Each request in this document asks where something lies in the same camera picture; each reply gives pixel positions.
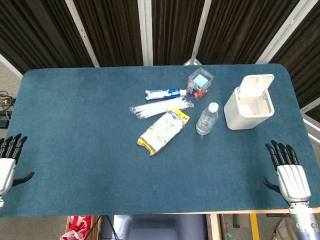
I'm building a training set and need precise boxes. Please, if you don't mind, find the blue felt table mat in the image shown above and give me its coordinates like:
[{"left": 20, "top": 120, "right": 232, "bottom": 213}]
[{"left": 0, "top": 63, "right": 311, "bottom": 219}]

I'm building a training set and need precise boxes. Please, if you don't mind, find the blue white toothpaste tube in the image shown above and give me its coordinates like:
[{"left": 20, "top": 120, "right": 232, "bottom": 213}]
[{"left": 144, "top": 88, "right": 188, "bottom": 101}]

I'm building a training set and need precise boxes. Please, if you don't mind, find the pack of white straws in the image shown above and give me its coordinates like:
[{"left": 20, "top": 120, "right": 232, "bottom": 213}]
[{"left": 129, "top": 96, "right": 195, "bottom": 120}]

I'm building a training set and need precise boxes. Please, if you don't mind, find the dark brown curtain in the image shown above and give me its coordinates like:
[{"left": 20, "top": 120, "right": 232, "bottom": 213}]
[{"left": 0, "top": 0, "right": 320, "bottom": 117}]

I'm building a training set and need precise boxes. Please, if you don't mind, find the white lidded trash bin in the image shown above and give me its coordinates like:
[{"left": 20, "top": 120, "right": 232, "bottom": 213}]
[{"left": 223, "top": 85, "right": 276, "bottom": 131}]

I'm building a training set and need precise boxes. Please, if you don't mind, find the black power box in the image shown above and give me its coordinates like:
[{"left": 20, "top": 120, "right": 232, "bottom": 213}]
[{"left": 0, "top": 111, "right": 12, "bottom": 130}]

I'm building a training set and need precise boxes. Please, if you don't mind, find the white metal frame post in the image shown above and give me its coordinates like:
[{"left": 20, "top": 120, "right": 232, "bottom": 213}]
[
  {"left": 255, "top": 0, "right": 314, "bottom": 65},
  {"left": 137, "top": 0, "right": 154, "bottom": 67},
  {"left": 183, "top": 0, "right": 214, "bottom": 67},
  {"left": 64, "top": 0, "right": 101, "bottom": 68}
]

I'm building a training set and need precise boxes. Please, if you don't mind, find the yellow white wipes pack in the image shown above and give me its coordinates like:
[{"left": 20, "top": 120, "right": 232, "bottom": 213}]
[{"left": 136, "top": 107, "right": 191, "bottom": 157}]

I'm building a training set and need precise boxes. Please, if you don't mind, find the red white patterned bag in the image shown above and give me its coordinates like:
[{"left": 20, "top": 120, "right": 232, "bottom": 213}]
[{"left": 59, "top": 215, "right": 94, "bottom": 240}]

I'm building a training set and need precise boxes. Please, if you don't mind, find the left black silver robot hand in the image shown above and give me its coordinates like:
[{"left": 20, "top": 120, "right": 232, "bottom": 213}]
[{"left": 0, "top": 133, "right": 35, "bottom": 201}]

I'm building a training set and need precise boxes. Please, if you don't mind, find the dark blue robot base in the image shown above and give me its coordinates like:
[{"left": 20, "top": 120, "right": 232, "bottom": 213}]
[{"left": 100, "top": 214, "right": 209, "bottom": 240}]

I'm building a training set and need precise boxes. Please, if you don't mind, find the light blue cube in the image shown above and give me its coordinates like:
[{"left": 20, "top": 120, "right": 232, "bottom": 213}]
[{"left": 193, "top": 73, "right": 210, "bottom": 90}]

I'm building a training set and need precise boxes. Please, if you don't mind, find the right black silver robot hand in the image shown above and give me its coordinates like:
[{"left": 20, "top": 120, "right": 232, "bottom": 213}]
[{"left": 261, "top": 139, "right": 312, "bottom": 207}]

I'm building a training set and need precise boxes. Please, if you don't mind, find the clear plastic water bottle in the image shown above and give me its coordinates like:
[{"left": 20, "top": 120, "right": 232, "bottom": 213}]
[{"left": 195, "top": 102, "right": 220, "bottom": 136}]

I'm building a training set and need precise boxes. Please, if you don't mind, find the bundle of cables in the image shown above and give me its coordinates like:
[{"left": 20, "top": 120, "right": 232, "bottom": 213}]
[{"left": 0, "top": 90, "right": 16, "bottom": 111}]

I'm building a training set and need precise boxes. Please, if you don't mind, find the clear plastic box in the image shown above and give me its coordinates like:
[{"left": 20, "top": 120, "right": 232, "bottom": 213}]
[{"left": 187, "top": 67, "right": 215, "bottom": 101}]

